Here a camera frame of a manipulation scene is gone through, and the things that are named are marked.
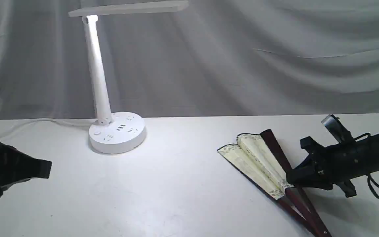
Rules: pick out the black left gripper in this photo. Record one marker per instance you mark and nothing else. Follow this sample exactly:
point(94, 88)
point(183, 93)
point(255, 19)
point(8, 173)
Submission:
point(2, 164)

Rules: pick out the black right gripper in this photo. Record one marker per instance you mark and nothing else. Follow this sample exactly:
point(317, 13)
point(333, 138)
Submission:
point(337, 164)

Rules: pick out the paper folding fan dark ribs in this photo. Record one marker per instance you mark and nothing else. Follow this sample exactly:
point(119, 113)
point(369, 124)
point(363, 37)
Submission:
point(252, 157)

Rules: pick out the white desk lamp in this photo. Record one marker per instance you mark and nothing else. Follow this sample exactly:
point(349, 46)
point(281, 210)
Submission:
point(120, 132)

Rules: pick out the grey backdrop curtain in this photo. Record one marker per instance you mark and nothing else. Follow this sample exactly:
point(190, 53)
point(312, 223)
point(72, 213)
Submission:
point(214, 58)

